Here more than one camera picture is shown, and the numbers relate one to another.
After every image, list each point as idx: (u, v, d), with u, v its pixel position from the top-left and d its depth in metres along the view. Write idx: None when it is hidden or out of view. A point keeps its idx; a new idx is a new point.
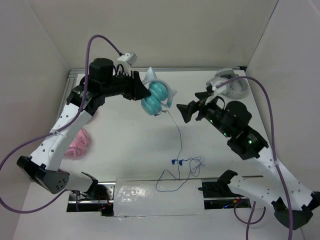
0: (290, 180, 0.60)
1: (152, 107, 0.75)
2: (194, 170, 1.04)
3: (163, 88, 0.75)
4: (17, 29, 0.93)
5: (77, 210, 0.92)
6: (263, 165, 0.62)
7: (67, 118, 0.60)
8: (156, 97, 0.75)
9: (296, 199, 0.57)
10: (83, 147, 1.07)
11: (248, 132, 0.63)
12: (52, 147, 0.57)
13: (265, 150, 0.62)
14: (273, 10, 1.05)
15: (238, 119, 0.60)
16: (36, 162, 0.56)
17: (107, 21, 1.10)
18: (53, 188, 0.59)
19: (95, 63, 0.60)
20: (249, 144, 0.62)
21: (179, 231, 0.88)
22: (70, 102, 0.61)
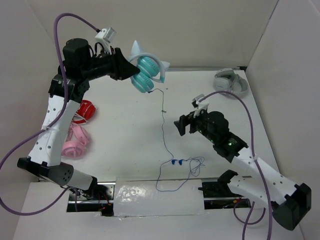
0: (271, 174, 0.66)
1: (143, 84, 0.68)
2: (194, 170, 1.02)
3: (152, 62, 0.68)
4: (19, 27, 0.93)
5: (77, 210, 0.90)
6: (243, 162, 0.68)
7: (55, 111, 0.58)
8: (145, 73, 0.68)
9: (279, 190, 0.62)
10: (83, 147, 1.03)
11: (230, 136, 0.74)
12: (48, 143, 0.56)
13: (245, 149, 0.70)
14: (272, 10, 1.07)
15: (217, 125, 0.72)
16: (37, 161, 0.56)
17: (108, 21, 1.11)
18: (59, 180, 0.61)
19: (68, 45, 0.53)
20: (229, 145, 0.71)
21: (179, 232, 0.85)
22: (53, 94, 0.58)
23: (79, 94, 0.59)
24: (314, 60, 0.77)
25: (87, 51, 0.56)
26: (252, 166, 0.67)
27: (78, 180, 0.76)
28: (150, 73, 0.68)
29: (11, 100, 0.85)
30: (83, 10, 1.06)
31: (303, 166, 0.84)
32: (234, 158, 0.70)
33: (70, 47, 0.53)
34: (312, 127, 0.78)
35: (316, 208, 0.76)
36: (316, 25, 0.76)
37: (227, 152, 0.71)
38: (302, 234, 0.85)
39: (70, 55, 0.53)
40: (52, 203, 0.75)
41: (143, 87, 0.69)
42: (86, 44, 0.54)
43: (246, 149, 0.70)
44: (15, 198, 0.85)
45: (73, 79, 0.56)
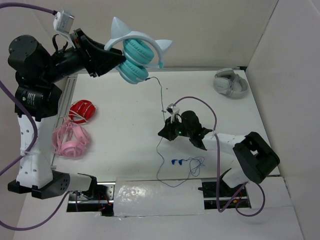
0: (226, 135, 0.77)
1: (131, 77, 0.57)
2: (194, 170, 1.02)
3: (140, 48, 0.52)
4: (18, 28, 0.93)
5: (77, 210, 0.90)
6: (207, 139, 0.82)
7: (28, 133, 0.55)
8: (132, 62, 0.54)
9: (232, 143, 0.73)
10: (83, 147, 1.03)
11: (202, 130, 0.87)
12: (33, 167, 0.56)
13: (210, 133, 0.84)
14: (273, 10, 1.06)
15: (186, 119, 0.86)
16: (27, 185, 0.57)
17: (108, 21, 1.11)
18: (57, 191, 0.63)
19: (14, 53, 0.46)
20: (199, 135, 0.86)
21: (179, 232, 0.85)
22: (22, 113, 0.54)
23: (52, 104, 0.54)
24: (314, 60, 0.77)
25: (40, 54, 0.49)
26: (213, 138, 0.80)
27: (78, 181, 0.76)
28: (138, 62, 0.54)
29: (10, 100, 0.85)
30: (83, 10, 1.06)
31: (303, 166, 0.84)
32: (204, 142, 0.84)
33: (18, 56, 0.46)
34: (312, 127, 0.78)
35: (316, 208, 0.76)
36: (317, 25, 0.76)
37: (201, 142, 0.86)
38: (302, 234, 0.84)
39: (21, 67, 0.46)
40: (58, 207, 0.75)
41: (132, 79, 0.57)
42: (35, 47, 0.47)
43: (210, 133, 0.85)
44: (14, 198, 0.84)
45: (36, 91, 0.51)
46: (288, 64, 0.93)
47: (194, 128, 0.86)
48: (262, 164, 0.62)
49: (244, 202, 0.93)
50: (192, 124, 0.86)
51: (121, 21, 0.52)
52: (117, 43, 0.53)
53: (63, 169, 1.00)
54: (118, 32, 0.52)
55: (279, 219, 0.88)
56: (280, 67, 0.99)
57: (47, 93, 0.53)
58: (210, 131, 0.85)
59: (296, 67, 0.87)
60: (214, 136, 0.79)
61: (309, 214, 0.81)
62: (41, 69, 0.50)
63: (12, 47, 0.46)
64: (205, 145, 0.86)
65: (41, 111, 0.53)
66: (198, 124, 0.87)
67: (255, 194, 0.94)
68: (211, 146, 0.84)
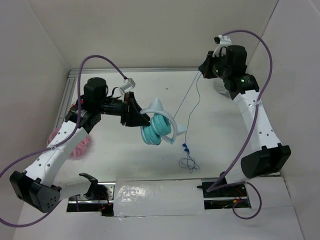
0: (264, 124, 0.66)
1: (147, 138, 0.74)
2: (184, 161, 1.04)
3: (164, 124, 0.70)
4: (19, 28, 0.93)
5: (77, 210, 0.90)
6: (245, 102, 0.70)
7: (65, 134, 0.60)
8: (153, 130, 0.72)
9: (260, 139, 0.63)
10: (83, 147, 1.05)
11: (243, 76, 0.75)
12: (49, 161, 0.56)
13: (253, 93, 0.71)
14: (272, 10, 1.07)
15: (231, 52, 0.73)
16: (31, 177, 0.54)
17: (108, 22, 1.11)
18: (43, 205, 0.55)
19: (90, 83, 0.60)
20: (240, 81, 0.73)
21: (179, 232, 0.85)
22: (68, 119, 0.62)
23: (90, 126, 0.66)
24: (313, 60, 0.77)
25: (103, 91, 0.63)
26: (250, 109, 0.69)
27: (77, 185, 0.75)
28: (158, 131, 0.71)
29: (11, 101, 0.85)
30: (83, 10, 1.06)
31: (303, 166, 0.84)
32: (238, 96, 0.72)
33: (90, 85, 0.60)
34: (311, 128, 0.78)
35: (316, 208, 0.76)
36: (316, 26, 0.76)
37: (235, 88, 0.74)
38: (302, 234, 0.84)
39: (88, 93, 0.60)
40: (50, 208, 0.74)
41: (147, 139, 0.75)
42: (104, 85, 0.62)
43: (254, 93, 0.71)
44: (14, 198, 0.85)
45: (87, 113, 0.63)
46: (288, 64, 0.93)
47: (235, 67, 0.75)
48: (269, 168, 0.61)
49: (244, 202, 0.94)
50: (234, 61, 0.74)
51: (160, 102, 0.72)
52: (149, 112, 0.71)
53: (63, 169, 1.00)
54: (154, 107, 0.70)
55: (279, 220, 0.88)
56: (280, 67, 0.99)
57: (92, 117, 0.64)
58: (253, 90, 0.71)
59: (296, 67, 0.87)
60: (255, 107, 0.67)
61: (309, 215, 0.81)
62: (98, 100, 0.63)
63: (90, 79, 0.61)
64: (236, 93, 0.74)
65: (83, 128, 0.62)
66: (241, 66, 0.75)
67: (255, 194, 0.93)
68: (240, 106, 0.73)
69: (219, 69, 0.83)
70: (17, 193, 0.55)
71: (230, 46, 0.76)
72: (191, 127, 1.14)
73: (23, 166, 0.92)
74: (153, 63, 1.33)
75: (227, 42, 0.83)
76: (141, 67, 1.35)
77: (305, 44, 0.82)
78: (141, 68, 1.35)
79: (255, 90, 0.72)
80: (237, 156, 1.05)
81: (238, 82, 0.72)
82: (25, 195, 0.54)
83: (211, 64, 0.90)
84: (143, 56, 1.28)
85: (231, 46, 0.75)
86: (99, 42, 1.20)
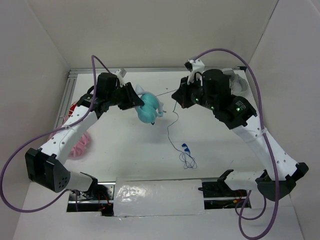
0: (278, 150, 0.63)
1: (150, 113, 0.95)
2: (183, 157, 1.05)
3: (153, 97, 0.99)
4: (19, 28, 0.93)
5: (77, 210, 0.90)
6: (251, 133, 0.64)
7: (77, 116, 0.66)
8: (149, 105, 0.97)
9: (282, 169, 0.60)
10: (83, 147, 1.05)
11: (234, 101, 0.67)
12: (63, 139, 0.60)
13: (253, 119, 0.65)
14: (272, 10, 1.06)
15: (215, 82, 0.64)
16: (46, 152, 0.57)
17: (108, 21, 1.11)
18: (55, 184, 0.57)
19: (103, 75, 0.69)
20: (238, 111, 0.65)
21: (179, 231, 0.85)
22: (80, 104, 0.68)
23: (100, 112, 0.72)
24: (314, 60, 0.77)
25: (114, 81, 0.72)
26: (259, 141, 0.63)
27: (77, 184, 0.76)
28: (153, 104, 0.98)
29: (10, 101, 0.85)
30: (83, 10, 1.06)
31: None
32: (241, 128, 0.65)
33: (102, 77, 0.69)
34: (312, 128, 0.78)
35: (317, 208, 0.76)
36: (317, 26, 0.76)
37: (233, 118, 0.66)
38: (302, 234, 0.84)
39: (104, 83, 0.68)
40: (55, 199, 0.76)
41: (150, 115, 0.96)
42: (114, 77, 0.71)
43: (254, 119, 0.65)
44: (14, 198, 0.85)
45: (98, 100, 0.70)
46: (288, 65, 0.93)
47: (222, 95, 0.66)
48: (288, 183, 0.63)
49: (244, 202, 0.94)
50: (218, 89, 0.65)
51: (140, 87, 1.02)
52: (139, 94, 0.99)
53: None
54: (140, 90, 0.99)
55: (279, 219, 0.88)
56: (280, 67, 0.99)
57: (102, 104, 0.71)
58: (251, 117, 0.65)
59: (296, 68, 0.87)
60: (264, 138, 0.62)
61: (308, 214, 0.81)
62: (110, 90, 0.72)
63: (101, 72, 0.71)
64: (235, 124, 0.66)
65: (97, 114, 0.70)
66: (227, 91, 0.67)
67: (255, 195, 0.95)
68: (243, 136, 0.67)
69: (199, 98, 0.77)
70: (29, 173, 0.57)
71: (206, 74, 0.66)
72: (191, 128, 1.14)
73: (23, 166, 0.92)
74: (153, 62, 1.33)
75: (200, 66, 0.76)
76: (141, 67, 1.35)
77: (305, 45, 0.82)
78: (141, 68, 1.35)
79: (253, 116, 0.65)
80: (237, 156, 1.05)
81: (234, 112, 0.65)
82: (37, 172, 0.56)
83: (189, 92, 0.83)
84: (143, 56, 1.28)
85: (207, 73, 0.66)
86: (100, 42, 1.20)
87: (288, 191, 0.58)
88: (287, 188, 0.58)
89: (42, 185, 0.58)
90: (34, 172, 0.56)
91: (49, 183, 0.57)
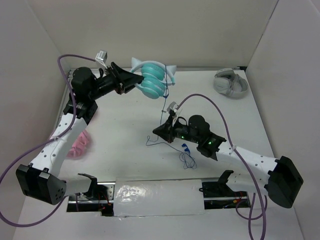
0: (253, 156, 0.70)
1: (154, 88, 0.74)
2: (182, 157, 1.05)
3: (154, 65, 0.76)
4: (19, 29, 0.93)
5: (77, 210, 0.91)
6: (225, 154, 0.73)
7: (65, 125, 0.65)
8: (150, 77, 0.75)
9: (262, 169, 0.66)
10: (83, 147, 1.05)
11: (211, 136, 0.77)
12: (53, 151, 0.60)
13: (224, 143, 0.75)
14: (273, 10, 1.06)
15: (198, 129, 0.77)
16: (38, 167, 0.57)
17: (108, 21, 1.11)
18: (51, 197, 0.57)
19: (76, 77, 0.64)
20: (210, 144, 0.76)
21: (179, 232, 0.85)
22: (67, 112, 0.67)
23: (89, 117, 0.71)
24: (314, 60, 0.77)
25: (90, 80, 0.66)
26: (233, 155, 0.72)
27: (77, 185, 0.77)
28: (154, 75, 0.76)
29: (10, 101, 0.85)
30: (83, 10, 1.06)
31: (303, 166, 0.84)
32: (217, 154, 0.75)
33: (76, 80, 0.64)
34: (312, 128, 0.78)
35: (317, 208, 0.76)
36: (316, 26, 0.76)
37: (212, 152, 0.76)
38: (302, 234, 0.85)
39: (77, 87, 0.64)
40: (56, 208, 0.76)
41: (155, 91, 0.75)
42: (90, 76, 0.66)
43: (225, 143, 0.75)
44: (14, 198, 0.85)
45: (83, 105, 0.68)
46: (288, 64, 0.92)
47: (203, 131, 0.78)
48: (296, 192, 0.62)
49: (244, 202, 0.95)
50: (202, 133, 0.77)
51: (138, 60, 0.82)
52: (136, 68, 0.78)
53: (63, 170, 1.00)
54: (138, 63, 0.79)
55: (278, 219, 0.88)
56: (280, 67, 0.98)
57: (89, 108, 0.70)
58: (223, 142, 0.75)
59: (296, 67, 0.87)
60: (236, 152, 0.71)
61: (308, 215, 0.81)
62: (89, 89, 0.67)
63: (74, 73, 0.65)
64: (216, 156, 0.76)
65: (86, 120, 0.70)
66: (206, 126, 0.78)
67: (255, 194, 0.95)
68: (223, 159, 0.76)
69: (186, 135, 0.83)
70: (23, 188, 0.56)
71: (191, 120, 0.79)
72: None
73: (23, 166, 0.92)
74: None
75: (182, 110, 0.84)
76: None
77: (305, 44, 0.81)
78: None
79: (223, 142, 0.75)
80: None
81: (209, 146, 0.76)
82: (31, 188, 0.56)
83: (175, 131, 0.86)
84: (143, 56, 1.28)
85: (192, 120, 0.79)
86: (99, 42, 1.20)
87: (276, 184, 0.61)
88: (272, 181, 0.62)
89: (38, 199, 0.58)
90: (28, 188, 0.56)
91: (45, 196, 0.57)
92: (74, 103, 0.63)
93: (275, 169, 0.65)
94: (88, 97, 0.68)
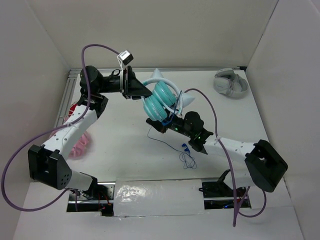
0: (235, 143, 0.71)
1: (151, 111, 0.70)
2: (182, 157, 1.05)
3: (166, 89, 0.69)
4: (19, 29, 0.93)
5: (77, 210, 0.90)
6: (210, 144, 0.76)
7: (79, 113, 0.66)
8: (156, 98, 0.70)
9: (241, 152, 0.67)
10: (83, 147, 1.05)
11: (202, 132, 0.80)
12: (65, 136, 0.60)
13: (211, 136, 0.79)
14: (272, 10, 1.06)
15: (193, 125, 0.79)
16: (50, 149, 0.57)
17: (108, 21, 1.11)
18: (57, 180, 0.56)
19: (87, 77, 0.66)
20: (199, 139, 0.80)
21: (179, 231, 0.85)
22: (81, 104, 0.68)
23: (101, 111, 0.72)
24: (314, 61, 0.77)
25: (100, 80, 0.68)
26: (217, 145, 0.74)
27: (77, 185, 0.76)
28: (160, 98, 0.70)
29: (10, 101, 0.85)
30: (83, 10, 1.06)
31: (303, 166, 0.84)
32: (205, 147, 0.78)
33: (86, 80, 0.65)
34: (312, 128, 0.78)
35: (317, 209, 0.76)
36: (316, 26, 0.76)
37: (201, 146, 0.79)
38: (302, 234, 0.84)
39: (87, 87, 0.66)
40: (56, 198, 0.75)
41: (151, 113, 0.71)
42: (96, 76, 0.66)
43: (211, 137, 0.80)
44: (14, 197, 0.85)
45: (95, 100, 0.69)
46: (288, 64, 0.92)
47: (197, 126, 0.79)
48: (277, 174, 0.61)
49: (244, 202, 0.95)
50: (196, 129, 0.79)
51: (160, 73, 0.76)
52: (151, 81, 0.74)
53: None
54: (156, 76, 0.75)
55: (278, 219, 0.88)
56: (280, 67, 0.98)
57: (101, 103, 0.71)
58: (211, 135, 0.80)
59: (296, 67, 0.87)
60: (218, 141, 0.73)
61: (308, 215, 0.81)
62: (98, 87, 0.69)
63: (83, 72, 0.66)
64: (205, 150, 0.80)
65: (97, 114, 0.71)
66: (200, 123, 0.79)
67: (255, 194, 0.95)
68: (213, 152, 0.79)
69: (179, 128, 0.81)
70: (32, 169, 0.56)
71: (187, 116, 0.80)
72: None
73: (23, 166, 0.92)
74: (153, 62, 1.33)
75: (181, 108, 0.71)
76: (141, 66, 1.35)
77: (305, 45, 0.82)
78: (141, 68, 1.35)
79: (210, 135, 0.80)
80: None
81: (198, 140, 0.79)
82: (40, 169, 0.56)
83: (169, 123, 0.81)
84: (143, 56, 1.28)
85: (189, 116, 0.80)
86: (99, 42, 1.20)
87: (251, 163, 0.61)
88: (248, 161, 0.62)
89: (45, 183, 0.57)
90: (37, 169, 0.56)
91: (51, 180, 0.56)
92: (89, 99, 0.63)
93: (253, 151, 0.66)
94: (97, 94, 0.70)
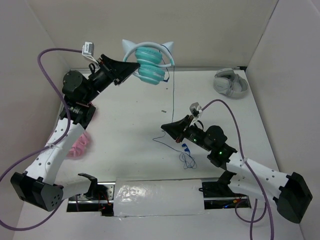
0: (264, 170, 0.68)
1: (152, 76, 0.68)
2: (182, 157, 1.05)
3: (149, 50, 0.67)
4: (19, 29, 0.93)
5: (77, 210, 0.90)
6: (235, 165, 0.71)
7: (61, 131, 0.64)
8: (146, 63, 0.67)
9: (273, 184, 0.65)
10: (83, 147, 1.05)
11: (223, 146, 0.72)
12: (48, 160, 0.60)
13: (235, 154, 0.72)
14: (272, 10, 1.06)
15: (217, 141, 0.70)
16: (33, 176, 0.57)
17: (108, 22, 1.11)
18: (46, 204, 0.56)
19: (66, 85, 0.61)
20: (220, 154, 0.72)
21: (179, 232, 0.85)
22: (64, 116, 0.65)
23: (87, 121, 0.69)
24: (314, 60, 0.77)
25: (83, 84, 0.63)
26: (244, 168, 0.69)
27: (77, 185, 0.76)
28: (150, 61, 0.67)
29: (10, 101, 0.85)
30: (83, 11, 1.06)
31: (303, 166, 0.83)
32: (227, 165, 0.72)
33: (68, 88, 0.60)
34: (311, 128, 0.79)
35: (317, 208, 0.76)
36: (316, 26, 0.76)
37: (221, 162, 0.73)
38: (302, 234, 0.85)
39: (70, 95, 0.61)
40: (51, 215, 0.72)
41: (153, 79, 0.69)
42: (82, 82, 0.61)
43: (235, 155, 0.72)
44: (14, 198, 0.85)
45: (80, 109, 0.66)
46: (288, 64, 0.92)
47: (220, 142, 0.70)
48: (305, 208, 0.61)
49: (244, 202, 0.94)
50: (219, 144, 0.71)
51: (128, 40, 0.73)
52: (129, 54, 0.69)
53: (63, 169, 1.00)
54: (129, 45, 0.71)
55: (278, 219, 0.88)
56: (280, 67, 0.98)
57: (86, 112, 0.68)
58: (232, 150, 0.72)
59: (296, 67, 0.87)
60: (247, 165, 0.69)
61: (308, 215, 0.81)
62: (84, 93, 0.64)
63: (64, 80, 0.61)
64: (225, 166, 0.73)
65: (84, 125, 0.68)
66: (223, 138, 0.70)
67: None
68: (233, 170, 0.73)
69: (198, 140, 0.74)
70: (19, 195, 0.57)
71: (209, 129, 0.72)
72: None
73: (23, 166, 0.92)
74: None
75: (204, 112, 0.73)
76: None
77: (305, 44, 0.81)
78: None
79: (234, 153, 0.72)
80: None
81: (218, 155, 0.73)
82: (26, 195, 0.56)
83: (188, 131, 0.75)
84: None
85: (211, 129, 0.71)
86: (99, 42, 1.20)
87: (287, 200, 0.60)
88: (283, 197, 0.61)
89: (34, 205, 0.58)
90: (23, 195, 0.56)
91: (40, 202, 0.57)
92: (67, 113, 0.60)
93: (286, 184, 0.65)
94: (84, 99, 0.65)
